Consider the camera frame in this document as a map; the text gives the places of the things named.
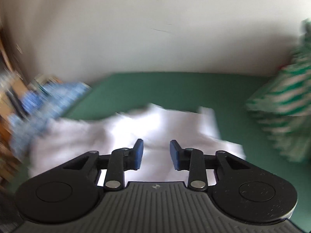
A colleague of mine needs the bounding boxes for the blue floral towel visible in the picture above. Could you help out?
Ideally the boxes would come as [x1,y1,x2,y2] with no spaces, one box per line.
[7,81,91,156]

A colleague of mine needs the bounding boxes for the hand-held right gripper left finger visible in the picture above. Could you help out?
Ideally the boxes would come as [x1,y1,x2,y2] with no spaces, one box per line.
[62,139,144,192]

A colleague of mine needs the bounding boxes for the white t-shirt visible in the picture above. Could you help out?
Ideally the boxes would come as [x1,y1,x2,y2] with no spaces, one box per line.
[28,103,246,187]

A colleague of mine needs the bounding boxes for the cardboard boxes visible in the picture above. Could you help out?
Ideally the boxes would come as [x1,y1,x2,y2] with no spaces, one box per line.
[0,73,30,180]

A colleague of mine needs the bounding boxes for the green striped shirt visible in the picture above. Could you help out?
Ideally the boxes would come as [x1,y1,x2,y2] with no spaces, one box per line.
[245,19,311,163]

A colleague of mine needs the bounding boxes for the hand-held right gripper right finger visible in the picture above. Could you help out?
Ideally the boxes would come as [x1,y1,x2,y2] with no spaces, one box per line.
[169,140,251,192]

